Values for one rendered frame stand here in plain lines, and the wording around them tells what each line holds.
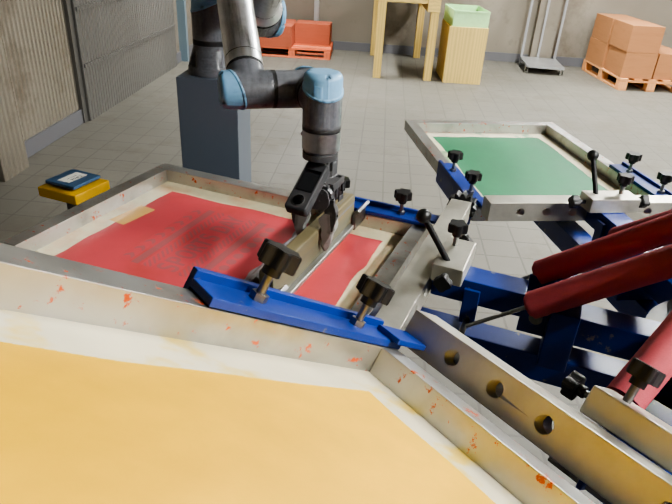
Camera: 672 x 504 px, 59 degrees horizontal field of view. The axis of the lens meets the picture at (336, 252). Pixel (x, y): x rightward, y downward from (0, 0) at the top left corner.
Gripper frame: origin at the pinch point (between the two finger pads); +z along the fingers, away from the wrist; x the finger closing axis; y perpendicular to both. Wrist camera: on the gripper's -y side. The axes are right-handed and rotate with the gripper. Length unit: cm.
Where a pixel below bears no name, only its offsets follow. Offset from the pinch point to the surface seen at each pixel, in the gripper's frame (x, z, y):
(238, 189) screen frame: 33.5, 4.0, 25.4
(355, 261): -7.1, 6.3, 8.1
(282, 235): 13.0, 6.3, 11.4
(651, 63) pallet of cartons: -117, 69, 741
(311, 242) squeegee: -1.5, -2.7, -4.0
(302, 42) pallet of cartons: 331, 88, 688
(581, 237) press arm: -54, 9, 53
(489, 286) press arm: -37.4, -2.1, -2.9
